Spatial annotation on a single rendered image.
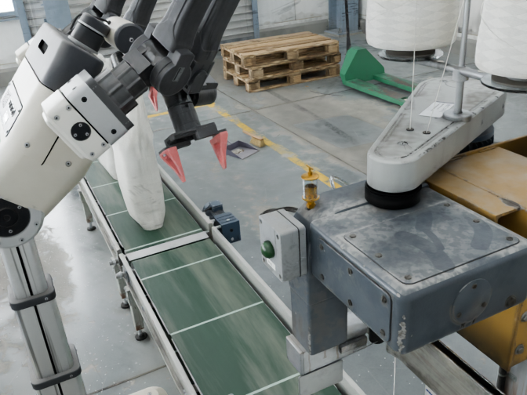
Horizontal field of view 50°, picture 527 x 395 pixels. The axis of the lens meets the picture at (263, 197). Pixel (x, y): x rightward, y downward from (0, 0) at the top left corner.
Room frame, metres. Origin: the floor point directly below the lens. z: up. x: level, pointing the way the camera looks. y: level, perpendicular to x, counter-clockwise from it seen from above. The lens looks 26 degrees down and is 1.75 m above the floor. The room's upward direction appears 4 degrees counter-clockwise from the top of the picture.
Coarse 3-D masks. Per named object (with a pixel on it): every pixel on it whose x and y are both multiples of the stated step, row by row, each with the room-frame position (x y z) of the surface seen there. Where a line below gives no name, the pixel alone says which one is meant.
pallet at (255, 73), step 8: (272, 56) 6.74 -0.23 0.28; (280, 56) 6.71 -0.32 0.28; (320, 56) 6.63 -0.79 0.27; (328, 56) 6.75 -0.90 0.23; (336, 56) 6.73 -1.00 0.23; (224, 64) 6.94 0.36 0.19; (232, 64) 6.92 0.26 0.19; (240, 64) 6.54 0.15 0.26; (272, 64) 6.35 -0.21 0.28; (280, 64) 6.77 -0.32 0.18; (288, 64) 6.82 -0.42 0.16; (296, 64) 6.49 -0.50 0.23; (320, 64) 6.66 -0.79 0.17; (328, 64) 6.67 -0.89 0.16; (240, 72) 6.54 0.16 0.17; (248, 72) 6.59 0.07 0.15; (256, 72) 6.26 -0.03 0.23; (280, 72) 6.43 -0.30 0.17; (288, 72) 6.43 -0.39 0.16
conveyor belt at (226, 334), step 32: (160, 256) 2.23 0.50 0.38; (192, 256) 2.21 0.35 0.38; (224, 256) 2.19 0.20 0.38; (160, 288) 1.97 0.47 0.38; (192, 288) 1.96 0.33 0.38; (224, 288) 1.94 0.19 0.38; (160, 320) 1.87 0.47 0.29; (192, 320) 1.75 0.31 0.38; (224, 320) 1.73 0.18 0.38; (256, 320) 1.72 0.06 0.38; (192, 352) 1.56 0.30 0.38; (224, 352) 1.55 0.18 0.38; (256, 352) 1.54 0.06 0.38; (192, 384) 1.50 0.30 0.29; (224, 384) 1.40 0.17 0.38; (256, 384) 1.39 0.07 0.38; (288, 384) 1.38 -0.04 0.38
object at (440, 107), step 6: (438, 102) 1.04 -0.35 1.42; (444, 102) 1.03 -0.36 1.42; (426, 108) 1.00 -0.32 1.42; (432, 108) 1.00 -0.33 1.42; (438, 108) 1.00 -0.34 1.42; (444, 108) 1.00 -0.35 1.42; (420, 114) 0.97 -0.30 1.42; (426, 114) 0.97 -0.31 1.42; (432, 114) 0.97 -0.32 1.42; (438, 114) 0.96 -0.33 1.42
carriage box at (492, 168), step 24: (504, 144) 1.00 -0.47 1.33; (456, 168) 0.91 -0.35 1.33; (480, 168) 0.90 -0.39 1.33; (504, 168) 0.89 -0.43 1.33; (504, 192) 0.80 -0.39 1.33; (504, 216) 0.76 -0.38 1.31; (504, 312) 0.74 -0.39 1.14; (480, 336) 0.78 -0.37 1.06; (504, 336) 0.73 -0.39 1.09; (504, 360) 0.73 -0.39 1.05
